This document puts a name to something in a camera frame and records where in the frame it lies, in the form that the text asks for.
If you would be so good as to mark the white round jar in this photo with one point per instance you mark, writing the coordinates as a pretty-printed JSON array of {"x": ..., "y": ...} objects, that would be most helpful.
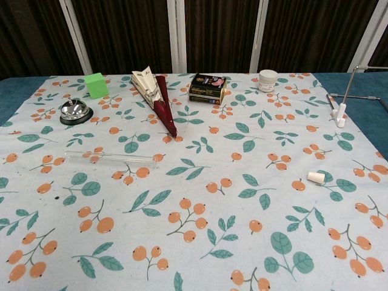
[{"x": 268, "y": 81}]

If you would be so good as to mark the small white cap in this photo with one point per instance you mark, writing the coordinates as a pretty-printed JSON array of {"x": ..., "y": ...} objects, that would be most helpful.
[{"x": 316, "y": 176}]

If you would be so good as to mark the dark red folding fan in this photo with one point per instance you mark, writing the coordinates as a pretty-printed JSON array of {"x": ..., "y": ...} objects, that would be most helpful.
[{"x": 165, "y": 112}]

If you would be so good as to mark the black food tin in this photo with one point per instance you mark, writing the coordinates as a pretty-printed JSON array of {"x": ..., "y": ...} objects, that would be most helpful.
[{"x": 207, "y": 89}]

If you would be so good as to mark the white framed dark partition screen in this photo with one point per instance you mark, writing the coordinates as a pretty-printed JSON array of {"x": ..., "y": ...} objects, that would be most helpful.
[{"x": 175, "y": 30}]

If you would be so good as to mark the round metal tin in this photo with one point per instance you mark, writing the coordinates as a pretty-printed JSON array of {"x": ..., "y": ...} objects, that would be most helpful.
[{"x": 74, "y": 110}]

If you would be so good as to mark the floral fruit print tablecloth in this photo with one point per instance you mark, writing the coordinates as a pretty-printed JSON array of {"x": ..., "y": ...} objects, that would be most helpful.
[{"x": 212, "y": 182}]

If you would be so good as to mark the green cube block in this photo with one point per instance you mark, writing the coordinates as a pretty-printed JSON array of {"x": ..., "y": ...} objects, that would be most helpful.
[{"x": 95, "y": 86}]

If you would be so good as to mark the clear glass test tube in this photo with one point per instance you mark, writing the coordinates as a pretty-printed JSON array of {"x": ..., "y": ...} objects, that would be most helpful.
[{"x": 121, "y": 158}]

